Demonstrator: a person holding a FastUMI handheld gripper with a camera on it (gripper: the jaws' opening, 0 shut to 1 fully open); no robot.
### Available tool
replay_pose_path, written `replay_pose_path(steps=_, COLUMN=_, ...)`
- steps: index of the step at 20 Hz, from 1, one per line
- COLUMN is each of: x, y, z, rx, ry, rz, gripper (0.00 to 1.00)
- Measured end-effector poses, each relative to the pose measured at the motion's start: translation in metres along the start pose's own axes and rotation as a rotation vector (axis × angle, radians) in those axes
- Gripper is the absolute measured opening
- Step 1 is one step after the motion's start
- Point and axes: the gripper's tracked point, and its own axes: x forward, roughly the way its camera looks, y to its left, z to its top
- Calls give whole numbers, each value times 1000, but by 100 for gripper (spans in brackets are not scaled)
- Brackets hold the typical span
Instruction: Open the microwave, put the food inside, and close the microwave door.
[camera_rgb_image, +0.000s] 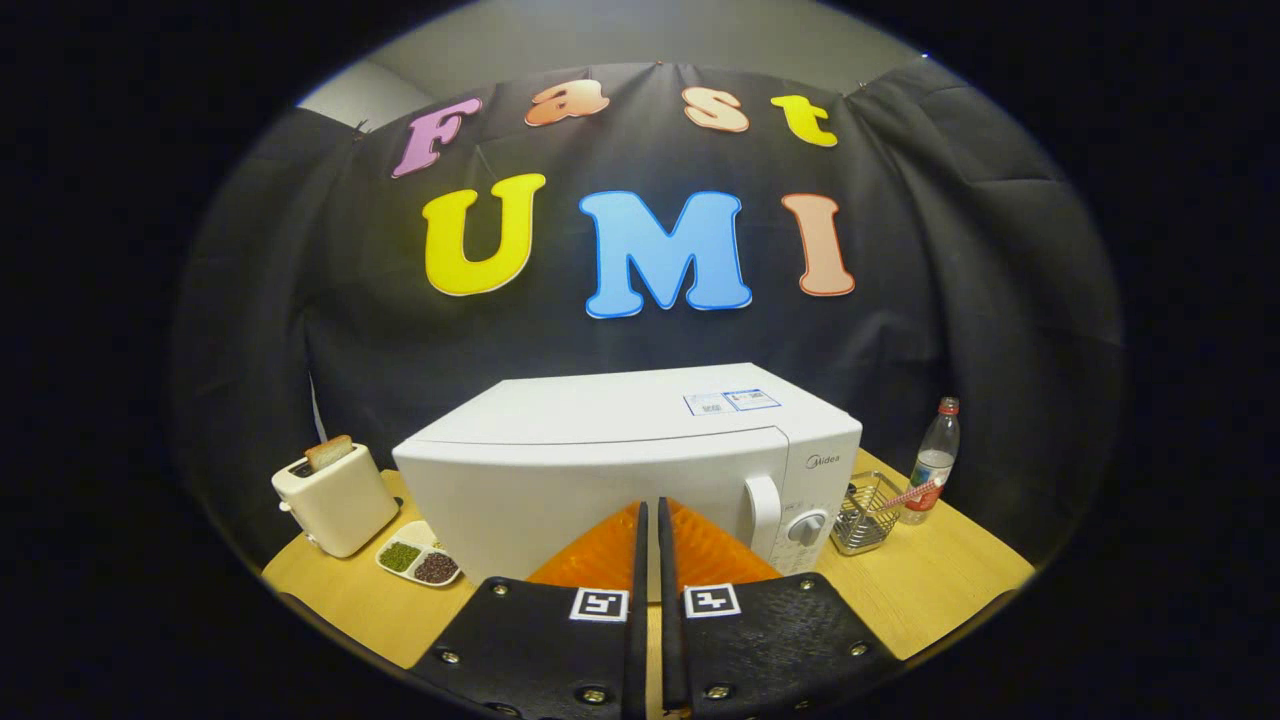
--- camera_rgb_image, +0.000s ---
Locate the white divided bean dish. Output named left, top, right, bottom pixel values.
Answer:
left=375, top=520, right=464, bottom=588

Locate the cream toaster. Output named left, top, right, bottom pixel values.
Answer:
left=271, top=443, right=400, bottom=559

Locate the white toaster oven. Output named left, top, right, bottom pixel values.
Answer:
left=392, top=362, right=863, bottom=586

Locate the clear plastic water bottle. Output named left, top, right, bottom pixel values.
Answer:
left=898, top=397, right=962, bottom=526

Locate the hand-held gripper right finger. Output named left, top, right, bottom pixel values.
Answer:
left=657, top=497, right=906, bottom=720

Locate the metal wire basket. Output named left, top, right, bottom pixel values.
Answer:
left=830, top=470, right=909, bottom=557

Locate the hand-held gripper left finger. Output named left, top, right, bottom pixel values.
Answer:
left=412, top=500, right=649, bottom=720

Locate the toasted bread slice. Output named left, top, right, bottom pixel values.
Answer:
left=304, top=434, right=354, bottom=472

